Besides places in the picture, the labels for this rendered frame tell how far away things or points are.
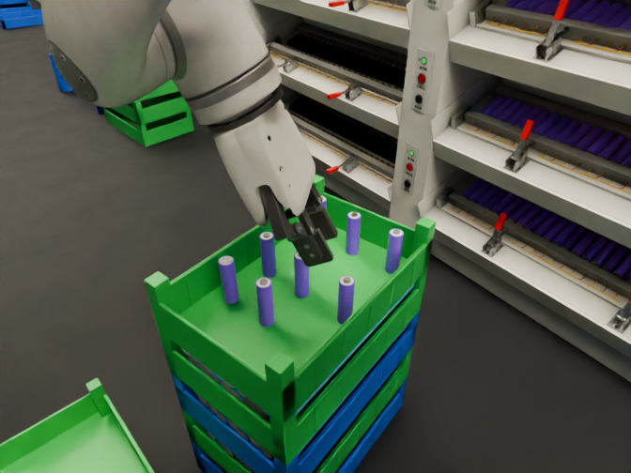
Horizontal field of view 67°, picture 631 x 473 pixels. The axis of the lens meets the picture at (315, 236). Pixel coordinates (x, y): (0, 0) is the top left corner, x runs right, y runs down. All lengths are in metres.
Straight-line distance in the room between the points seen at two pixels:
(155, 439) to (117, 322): 0.30
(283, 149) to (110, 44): 0.17
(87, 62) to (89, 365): 0.77
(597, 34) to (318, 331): 0.63
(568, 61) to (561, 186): 0.21
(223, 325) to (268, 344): 0.06
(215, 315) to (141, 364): 0.43
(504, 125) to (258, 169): 0.68
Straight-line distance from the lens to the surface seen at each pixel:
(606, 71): 0.86
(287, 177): 0.42
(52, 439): 0.96
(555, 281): 1.04
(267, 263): 0.62
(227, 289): 0.59
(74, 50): 0.35
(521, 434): 0.93
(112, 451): 0.91
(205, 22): 0.40
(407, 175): 1.12
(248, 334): 0.57
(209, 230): 1.30
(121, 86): 0.36
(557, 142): 0.98
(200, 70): 0.40
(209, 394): 0.60
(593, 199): 0.92
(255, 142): 0.41
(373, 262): 0.66
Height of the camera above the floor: 0.75
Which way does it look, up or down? 37 degrees down
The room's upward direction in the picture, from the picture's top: straight up
